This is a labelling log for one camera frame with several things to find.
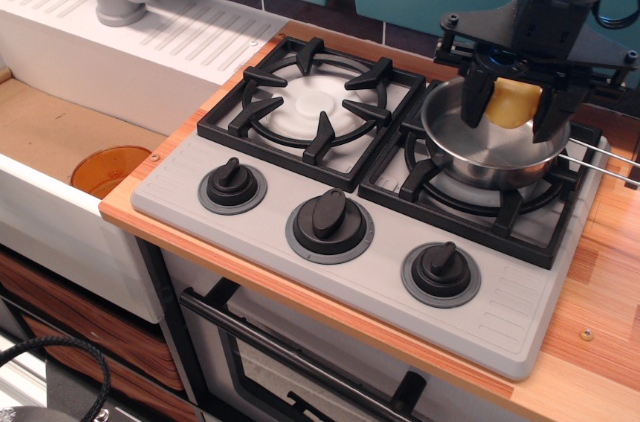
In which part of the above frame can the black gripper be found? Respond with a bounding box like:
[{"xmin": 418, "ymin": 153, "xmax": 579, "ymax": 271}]
[{"xmin": 436, "ymin": 0, "xmax": 637, "ymax": 142}]

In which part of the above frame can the yellow toy potato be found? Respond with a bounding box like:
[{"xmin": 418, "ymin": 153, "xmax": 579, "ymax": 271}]
[{"xmin": 485, "ymin": 78, "xmax": 542, "ymax": 129}]

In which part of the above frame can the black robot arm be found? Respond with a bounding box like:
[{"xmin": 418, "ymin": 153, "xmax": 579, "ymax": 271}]
[{"xmin": 436, "ymin": 0, "xmax": 639, "ymax": 142}]

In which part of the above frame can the stainless steel pot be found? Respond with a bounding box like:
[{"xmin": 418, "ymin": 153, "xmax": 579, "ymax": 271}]
[{"xmin": 420, "ymin": 77, "xmax": 639, "ymax": 190}]

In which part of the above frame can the black right stove knob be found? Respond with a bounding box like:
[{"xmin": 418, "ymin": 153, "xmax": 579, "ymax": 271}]
[{"xmin": 401, "ymin": 241, "xmax": 481, "ymax": 309}]

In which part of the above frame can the black stove knob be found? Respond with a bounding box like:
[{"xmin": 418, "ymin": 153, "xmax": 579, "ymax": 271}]
[
  {"xmin": 198, "ymin": 157, "xmax": 268, "ymax": 216},
  {"xmin": 285, "ymin": 189, "xmax": 375, "ymax": 265},
  {"xmin": 401, "ymin": 241, "xmax": 481, "ymax": 309}
]

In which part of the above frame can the grey toy stove top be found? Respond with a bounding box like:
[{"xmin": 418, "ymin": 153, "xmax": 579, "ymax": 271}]
[{"xmin": 129, "ymin": 35, "xmax": 609, "ymax": 383}]

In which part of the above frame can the black middle stove knob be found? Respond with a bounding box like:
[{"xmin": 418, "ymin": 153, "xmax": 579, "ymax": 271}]
[{"xmin": 285, "ymin": 189, "xmax": 375, "ymax": 265}]

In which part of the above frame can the black left stove knob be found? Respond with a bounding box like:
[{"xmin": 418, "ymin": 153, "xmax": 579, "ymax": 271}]
[{"xmin": 198, "ymin": 157, "xmax": 268, "ymax": 216}]

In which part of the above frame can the black right burner grate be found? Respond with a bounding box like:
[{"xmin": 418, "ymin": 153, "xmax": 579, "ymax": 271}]
[{"xmin": 359, "ymin": 83, "xmax": 603, "ymax": 269}]

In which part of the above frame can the black burner grate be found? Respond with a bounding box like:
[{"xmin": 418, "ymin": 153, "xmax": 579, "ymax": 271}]
[
  {"xmin": 359, "ymin": 83, "xmax": 603, "ymax": 269},
  {"xmin": 197, "ymin": 37, "xmax": 426, "ymax": 192}
]

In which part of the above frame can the black left burner grate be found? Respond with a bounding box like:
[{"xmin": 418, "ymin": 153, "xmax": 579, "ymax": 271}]
[{"xmin": 197, "ymin": 37, "xmax": 426, "ymax": 192}]

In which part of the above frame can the toy oven door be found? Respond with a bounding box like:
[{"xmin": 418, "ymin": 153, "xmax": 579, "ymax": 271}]
[{"xmin": 164, "ymin": 253, "xmax": 519, "ymax": 421}]

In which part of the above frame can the orange plastic plate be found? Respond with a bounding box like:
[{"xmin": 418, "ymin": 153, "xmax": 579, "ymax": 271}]
[{"xmin": 70, "ymin": 145, "xmax": 151, "ymax": 199}]

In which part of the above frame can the white toy sink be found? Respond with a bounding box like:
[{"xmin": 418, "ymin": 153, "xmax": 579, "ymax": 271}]
[{"xmin": 1, "ymin": 0, "xmax": 285, "ymax": 323}]

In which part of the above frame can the wooden drawer front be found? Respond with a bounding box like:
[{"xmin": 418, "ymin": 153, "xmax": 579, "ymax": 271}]
[{"xmin": 1, "ymin": 247, "xmax": 198, "ymax": 421}]

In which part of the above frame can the black braided cable lower left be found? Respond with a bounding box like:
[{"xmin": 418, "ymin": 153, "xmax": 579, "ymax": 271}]
[{"xmin": 0, "ymin": 335, "xmax": 111, "ymax": 422}]

